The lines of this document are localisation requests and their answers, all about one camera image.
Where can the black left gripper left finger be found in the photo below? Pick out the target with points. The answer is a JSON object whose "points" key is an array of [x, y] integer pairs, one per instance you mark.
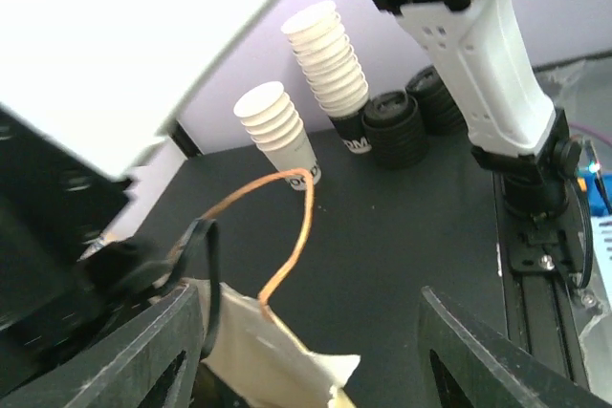
{"points": [[150, 361]]}

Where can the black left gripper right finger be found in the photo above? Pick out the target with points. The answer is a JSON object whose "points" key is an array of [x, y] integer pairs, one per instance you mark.
{"points": [[465, 363]]}

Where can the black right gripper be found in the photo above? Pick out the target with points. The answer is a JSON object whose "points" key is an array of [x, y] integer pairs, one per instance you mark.
{"points": [[53, 207]]}

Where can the beige kraft paper bag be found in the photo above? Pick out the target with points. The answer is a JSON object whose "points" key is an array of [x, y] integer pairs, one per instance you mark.
{"points": [[255, 353]]}

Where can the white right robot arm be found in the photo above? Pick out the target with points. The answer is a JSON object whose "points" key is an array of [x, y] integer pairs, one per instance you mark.
{"points": [[90, 87]]}

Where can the short white cup stack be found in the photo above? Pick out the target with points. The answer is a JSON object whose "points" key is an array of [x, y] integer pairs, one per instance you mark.
{"points": [[269, 116]]}

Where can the black cup lid stack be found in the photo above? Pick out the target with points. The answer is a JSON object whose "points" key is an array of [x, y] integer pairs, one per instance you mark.
{"points": [[393, 125]]}

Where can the tall white cup stack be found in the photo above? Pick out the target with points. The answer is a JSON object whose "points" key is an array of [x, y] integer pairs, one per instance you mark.
{"points": [[324, 52]]}

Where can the light blue cable duct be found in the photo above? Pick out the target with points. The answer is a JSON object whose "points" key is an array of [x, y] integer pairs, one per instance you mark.
{"points": [[602, 235]]}

